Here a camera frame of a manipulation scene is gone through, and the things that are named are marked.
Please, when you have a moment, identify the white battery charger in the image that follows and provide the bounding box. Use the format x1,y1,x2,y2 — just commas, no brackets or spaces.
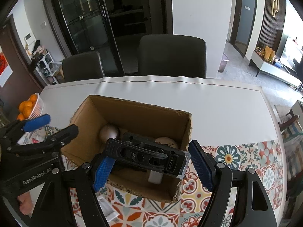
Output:
97,196,119,222

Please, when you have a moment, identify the silver oval earbud case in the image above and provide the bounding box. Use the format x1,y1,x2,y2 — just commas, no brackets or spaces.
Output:
99,124,120,144

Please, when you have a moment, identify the black clamp mount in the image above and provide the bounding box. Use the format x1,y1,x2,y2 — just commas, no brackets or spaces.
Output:
104,132,191,179

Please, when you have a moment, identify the white square power adapter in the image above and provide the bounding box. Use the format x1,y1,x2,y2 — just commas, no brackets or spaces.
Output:
148,171,163,184

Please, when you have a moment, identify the pink round night light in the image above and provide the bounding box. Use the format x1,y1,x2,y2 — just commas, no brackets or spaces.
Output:
155,137,178,149

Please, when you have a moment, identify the person's left hand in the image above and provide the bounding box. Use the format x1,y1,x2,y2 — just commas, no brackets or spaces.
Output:
17,192,33,215

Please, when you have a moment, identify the white basket of oranges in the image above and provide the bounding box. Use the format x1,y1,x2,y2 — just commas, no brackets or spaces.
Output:
16,93,44,121

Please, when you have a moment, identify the brown entrance door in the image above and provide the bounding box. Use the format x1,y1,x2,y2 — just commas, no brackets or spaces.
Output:
1,15,43,119

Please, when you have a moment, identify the brown cardboard box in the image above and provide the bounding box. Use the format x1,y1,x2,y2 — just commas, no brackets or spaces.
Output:
60,94,193,204

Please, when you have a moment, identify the patterned tile table runner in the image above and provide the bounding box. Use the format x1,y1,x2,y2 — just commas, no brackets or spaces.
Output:
30,124,288,227

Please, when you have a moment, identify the white shoe rack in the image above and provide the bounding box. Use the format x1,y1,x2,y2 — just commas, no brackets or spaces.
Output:
37,52,62,85

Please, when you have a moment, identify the wooden chair with plaid cushion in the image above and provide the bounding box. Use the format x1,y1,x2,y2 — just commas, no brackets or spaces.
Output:
278,109,302,146

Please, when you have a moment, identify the left black dining chair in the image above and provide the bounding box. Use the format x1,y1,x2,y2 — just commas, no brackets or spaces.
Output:
62,51,105,82

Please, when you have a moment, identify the black dining chair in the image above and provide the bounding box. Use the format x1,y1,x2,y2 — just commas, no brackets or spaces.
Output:
138,34,206,79
62,51,105,82

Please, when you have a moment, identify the white tv cabinet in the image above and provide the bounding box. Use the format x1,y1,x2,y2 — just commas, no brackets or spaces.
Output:
249,51,302,89

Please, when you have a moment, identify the right black dining chair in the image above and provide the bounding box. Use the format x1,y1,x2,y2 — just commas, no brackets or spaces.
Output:
138,34,206,79

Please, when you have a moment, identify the black glass sliding door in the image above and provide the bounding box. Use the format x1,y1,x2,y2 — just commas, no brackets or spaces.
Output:
43,0,173,76

